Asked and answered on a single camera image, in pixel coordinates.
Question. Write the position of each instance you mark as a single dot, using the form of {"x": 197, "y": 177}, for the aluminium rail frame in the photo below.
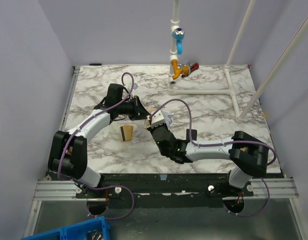
{"x": 60, "y": 205}

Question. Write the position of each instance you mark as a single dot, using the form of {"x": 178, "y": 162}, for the blue plastic bin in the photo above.
{"x": 96, "y": 228}

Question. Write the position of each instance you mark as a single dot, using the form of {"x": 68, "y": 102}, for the red black pliers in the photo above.
{"x": 191, "y": 68}

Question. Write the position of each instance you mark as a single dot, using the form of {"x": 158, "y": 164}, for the blue pipe valve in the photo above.
{"x": 178, "y": 34}

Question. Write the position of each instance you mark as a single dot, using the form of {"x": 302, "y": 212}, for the orange pipe valve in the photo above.
{"x": 178, "y": 71}

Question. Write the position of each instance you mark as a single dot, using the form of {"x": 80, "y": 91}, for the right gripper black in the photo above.
{"x": 155, "y": 129}

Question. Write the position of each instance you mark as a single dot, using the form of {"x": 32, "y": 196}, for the silver VIP card top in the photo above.
{"x": 168, "y": 117}

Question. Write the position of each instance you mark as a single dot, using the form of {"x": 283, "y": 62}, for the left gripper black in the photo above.
{"x": 140, "y": 112}

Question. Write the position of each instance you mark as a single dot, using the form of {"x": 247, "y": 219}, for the white PVC pipe frame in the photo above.
{"x": 227, "y": 33}

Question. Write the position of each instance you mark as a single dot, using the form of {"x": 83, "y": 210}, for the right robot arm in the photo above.
{"x": 249, "y": 154}

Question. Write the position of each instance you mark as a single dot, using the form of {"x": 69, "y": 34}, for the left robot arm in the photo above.
{"x": 69, "y": 155}

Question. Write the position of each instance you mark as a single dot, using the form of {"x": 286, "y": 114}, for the gold card with magnetic stripe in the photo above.
{"x": 123, "y": 133}

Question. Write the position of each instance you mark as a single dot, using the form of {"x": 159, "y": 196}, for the beige leather card holder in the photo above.
{"x": 147, "y": 121}

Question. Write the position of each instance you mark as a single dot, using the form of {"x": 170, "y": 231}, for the gold card middle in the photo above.
{"x": 130, "y": 129}

